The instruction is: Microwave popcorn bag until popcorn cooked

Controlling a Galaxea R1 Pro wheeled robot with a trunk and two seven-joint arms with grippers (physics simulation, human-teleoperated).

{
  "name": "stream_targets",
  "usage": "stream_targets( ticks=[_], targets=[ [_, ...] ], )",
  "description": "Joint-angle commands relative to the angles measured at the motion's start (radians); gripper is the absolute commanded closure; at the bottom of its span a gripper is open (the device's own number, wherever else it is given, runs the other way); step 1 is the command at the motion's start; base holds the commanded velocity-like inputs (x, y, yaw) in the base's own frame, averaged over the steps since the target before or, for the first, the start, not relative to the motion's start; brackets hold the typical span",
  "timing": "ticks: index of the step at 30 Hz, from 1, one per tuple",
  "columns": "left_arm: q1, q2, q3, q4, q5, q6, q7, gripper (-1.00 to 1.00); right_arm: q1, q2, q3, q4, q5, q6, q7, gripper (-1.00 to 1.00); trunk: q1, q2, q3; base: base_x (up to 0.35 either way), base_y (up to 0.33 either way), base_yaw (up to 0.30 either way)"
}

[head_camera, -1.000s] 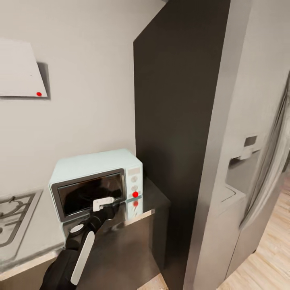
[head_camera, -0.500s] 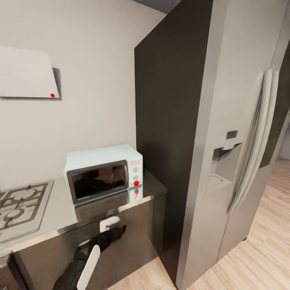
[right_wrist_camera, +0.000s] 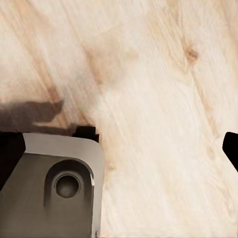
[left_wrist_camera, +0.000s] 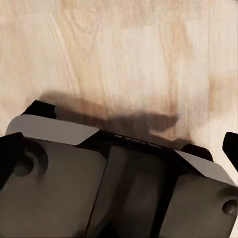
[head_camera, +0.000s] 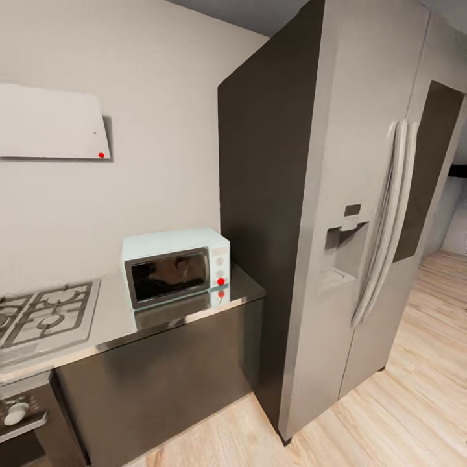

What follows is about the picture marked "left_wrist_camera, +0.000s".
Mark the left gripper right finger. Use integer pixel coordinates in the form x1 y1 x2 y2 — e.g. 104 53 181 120
222 132 238 172

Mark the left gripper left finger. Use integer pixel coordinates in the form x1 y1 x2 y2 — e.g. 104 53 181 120
0 132 26 191

